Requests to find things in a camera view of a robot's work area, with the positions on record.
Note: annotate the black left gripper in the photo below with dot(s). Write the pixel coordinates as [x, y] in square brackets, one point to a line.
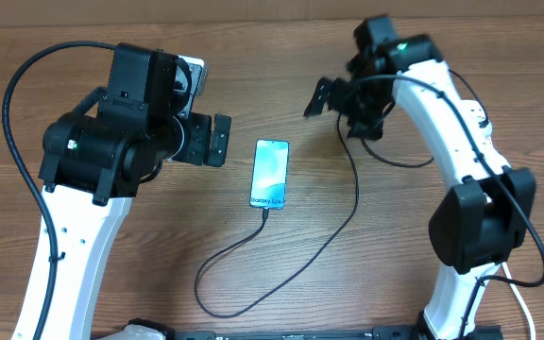
[198, 151]

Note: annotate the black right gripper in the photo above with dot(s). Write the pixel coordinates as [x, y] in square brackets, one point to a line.
[342, 87]

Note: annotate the Samsung Galaxy smartphone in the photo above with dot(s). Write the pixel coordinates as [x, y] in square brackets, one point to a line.
[269, 175]

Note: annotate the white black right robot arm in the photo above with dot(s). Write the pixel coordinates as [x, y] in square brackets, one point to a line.
[485, 212]

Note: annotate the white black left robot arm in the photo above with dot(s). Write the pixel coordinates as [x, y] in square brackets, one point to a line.
[95, 158]

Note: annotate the white charger plug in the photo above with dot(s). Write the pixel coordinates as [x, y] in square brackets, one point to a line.
[482, 126]

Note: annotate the white power strip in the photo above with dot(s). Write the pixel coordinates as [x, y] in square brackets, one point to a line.
[493, 158]

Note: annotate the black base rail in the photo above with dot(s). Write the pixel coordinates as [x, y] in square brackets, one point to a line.
[144, 329]

